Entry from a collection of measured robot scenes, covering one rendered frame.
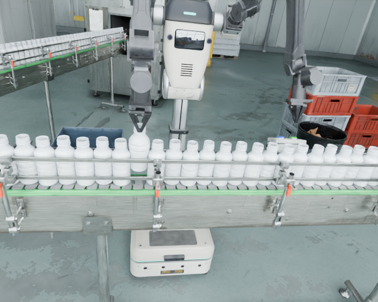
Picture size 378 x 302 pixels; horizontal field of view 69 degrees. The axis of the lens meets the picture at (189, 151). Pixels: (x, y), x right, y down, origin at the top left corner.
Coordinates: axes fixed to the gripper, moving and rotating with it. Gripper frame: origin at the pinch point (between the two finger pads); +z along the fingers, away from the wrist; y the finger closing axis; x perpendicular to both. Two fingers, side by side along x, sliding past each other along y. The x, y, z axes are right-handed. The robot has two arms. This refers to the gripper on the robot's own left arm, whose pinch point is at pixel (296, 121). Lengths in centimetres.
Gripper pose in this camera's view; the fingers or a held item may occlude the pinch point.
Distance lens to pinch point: 126.8
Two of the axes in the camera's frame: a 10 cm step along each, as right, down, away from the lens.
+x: -1.7, -1.5, 9.8
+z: -0.4, 9.9, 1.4
